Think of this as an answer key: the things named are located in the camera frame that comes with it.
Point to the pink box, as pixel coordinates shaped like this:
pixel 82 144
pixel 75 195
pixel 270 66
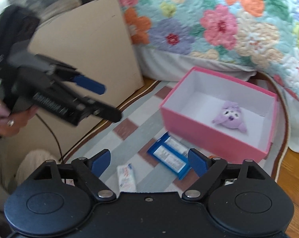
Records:
pixel 201 129

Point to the beige knit sock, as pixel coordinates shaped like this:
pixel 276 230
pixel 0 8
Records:
pixel 33 163

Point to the checked rug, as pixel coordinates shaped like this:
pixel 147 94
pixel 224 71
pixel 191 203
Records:
pixel 139 119

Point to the purple plush toy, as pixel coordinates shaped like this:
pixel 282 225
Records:
pixel 230 117

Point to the person's left hand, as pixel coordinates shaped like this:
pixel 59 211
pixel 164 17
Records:
pixel 8 124

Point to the blue wipes packet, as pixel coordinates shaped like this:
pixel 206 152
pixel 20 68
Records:
pixel 169 153

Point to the large cardboard box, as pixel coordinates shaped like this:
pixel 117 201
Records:
pixel 90 42

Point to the floral quilt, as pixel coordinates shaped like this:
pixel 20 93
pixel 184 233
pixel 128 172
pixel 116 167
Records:
pixel 213 17

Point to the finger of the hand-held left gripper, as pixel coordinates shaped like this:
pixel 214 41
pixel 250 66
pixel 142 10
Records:
pixel 90 85
pixel 107 114

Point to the small white orange carton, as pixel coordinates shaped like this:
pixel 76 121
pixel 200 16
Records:
pixel 126 178

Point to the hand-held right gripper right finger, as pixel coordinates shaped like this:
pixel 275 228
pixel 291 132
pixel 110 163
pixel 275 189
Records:
pixel 197 162

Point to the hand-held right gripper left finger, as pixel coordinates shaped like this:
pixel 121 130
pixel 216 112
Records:
pixel 102 160

